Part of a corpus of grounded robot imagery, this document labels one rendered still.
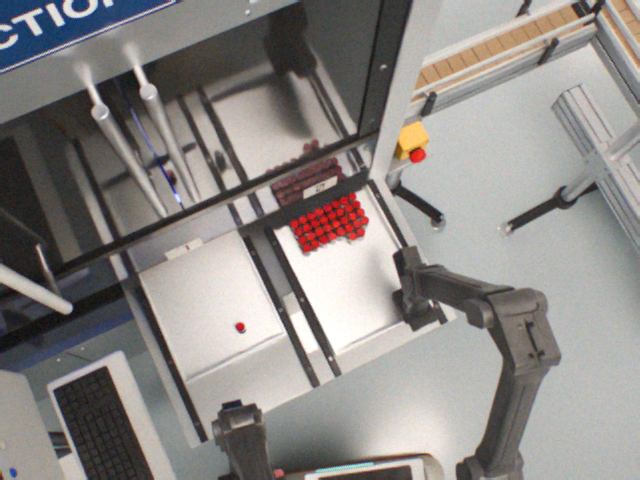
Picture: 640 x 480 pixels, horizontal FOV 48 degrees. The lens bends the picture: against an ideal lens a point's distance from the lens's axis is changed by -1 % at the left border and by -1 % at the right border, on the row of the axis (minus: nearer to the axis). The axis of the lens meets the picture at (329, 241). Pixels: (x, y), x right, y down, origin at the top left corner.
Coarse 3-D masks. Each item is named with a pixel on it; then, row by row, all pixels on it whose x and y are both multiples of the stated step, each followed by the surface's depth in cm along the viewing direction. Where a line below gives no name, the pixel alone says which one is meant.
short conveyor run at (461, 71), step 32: (576, 0) 190; (512, 32) 190; (544, 32) 191; (576, 32) 191; (448, 64) 187; (480, 64) 183; (512, 64) 187; (544, 64) 197; (416, 96) 183; (448, 96) 185
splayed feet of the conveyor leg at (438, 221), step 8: (400, 184) 262; (392, 192) 262; (400, 192) 263; (408, 192) 263; (408, 200) 263; (416, 200) 263; (424, 200) 265; (424, 208) 264; (432, 208) 265; (432, 216) 266; (440, 216) 266; (432, 224) 272; (440, 224) 272
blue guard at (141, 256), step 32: (352, 160) 161; (256, 192) 151; (288, 192) 161; (192, 224) 151; (224, 224) 161; (128, 256) 150; (160, 256) 160; (64, 288) 150; (96, 288) 160; (0, 320) 150; (32, 320) 159
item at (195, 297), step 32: (192, 256) 177; (224, 256) 177; (160, 288) 174; (192, 288) 175; (224, 288) 175; (256, 288) 175; (160, 320) 172; (192, 320) 173; (224, 320) 173; (256, 320) 173; (192, 352) 171; (224, 352) 171
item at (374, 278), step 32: (384, 224) 180; (288, 256) 176; (320, 256) 178; (352, 256) 178; (384, 256) 178; (320, 288) 176; (352, 288) 176; (384, 288) 176; (320, 320) 171; (352, 320) 174; (384, 320) 174
